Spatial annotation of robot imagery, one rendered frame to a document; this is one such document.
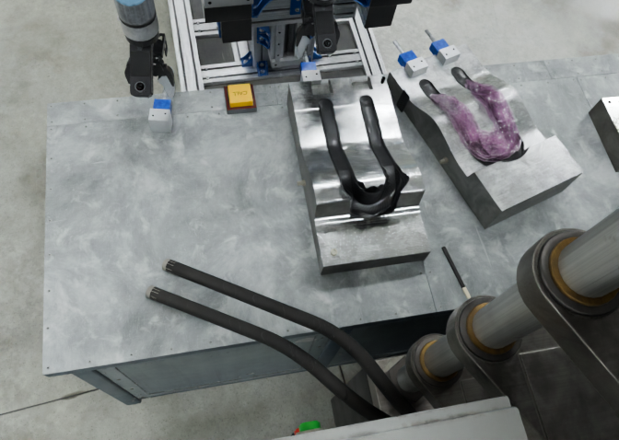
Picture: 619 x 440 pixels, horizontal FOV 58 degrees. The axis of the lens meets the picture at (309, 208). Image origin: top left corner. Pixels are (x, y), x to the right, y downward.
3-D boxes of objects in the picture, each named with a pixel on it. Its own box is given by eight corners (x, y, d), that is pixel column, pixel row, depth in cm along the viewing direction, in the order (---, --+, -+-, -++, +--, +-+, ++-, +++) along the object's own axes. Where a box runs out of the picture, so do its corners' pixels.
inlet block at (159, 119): (157, 90, 152) (155, 78, 147) (176, 92, 152) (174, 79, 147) (151, 132, 146) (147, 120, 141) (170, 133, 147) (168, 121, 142)
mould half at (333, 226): (286, 103, 154) (289, 71, 142) (378, 94, 158) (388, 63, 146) (321, 275, 133) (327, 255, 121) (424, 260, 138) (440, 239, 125)
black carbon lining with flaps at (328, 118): (314, 104, 146) (318, 81, 138) (374, 98, 149) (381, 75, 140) (341, 225, 132) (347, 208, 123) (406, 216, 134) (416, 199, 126)
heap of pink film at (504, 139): (422, 98, 152) (430, 79, 145) (475, 76, 156) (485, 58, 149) (476, 174, 143) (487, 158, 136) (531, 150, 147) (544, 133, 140)
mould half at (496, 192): (385, 83, 160) (393, 57, 150) (459, 55, 167) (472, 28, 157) (484, 229, 143) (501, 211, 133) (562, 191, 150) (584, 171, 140)
